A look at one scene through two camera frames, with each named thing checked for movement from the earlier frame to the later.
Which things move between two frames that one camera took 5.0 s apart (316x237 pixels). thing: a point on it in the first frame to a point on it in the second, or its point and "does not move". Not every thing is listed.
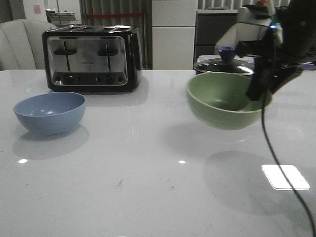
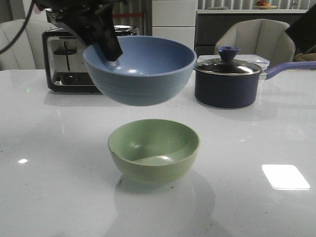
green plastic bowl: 219,100 to 154,151
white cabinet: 173,34 does not move
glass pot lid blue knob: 226,63 does not move
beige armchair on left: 21,44 does not move
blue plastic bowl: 51,113 to 150,69
